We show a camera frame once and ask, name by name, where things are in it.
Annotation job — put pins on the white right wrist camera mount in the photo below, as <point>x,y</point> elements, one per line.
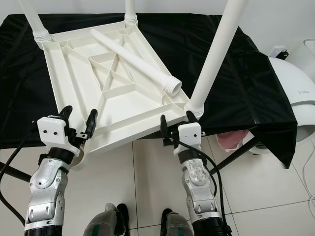
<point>189,133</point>

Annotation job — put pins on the white plastic table top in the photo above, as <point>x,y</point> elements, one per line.
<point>78,88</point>

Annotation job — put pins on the grey robot right leg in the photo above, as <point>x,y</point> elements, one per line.
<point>177,226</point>

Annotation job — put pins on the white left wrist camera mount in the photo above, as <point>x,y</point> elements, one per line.
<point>51,132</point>

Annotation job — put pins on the black tablecloth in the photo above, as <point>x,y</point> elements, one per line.
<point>19,88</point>

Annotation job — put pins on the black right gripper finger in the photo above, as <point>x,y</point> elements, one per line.
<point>165,129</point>
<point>191,117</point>

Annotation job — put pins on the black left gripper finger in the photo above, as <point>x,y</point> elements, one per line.
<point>92,123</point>
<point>65,112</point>

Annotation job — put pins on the white round appliance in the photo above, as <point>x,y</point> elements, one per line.
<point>290,98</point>

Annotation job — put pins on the white rounded plastic container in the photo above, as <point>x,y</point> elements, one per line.
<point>304,54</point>

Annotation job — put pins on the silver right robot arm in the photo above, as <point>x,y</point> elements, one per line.
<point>197,187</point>

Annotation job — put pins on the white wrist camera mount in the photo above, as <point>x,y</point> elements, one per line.
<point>189,133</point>
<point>51,132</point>

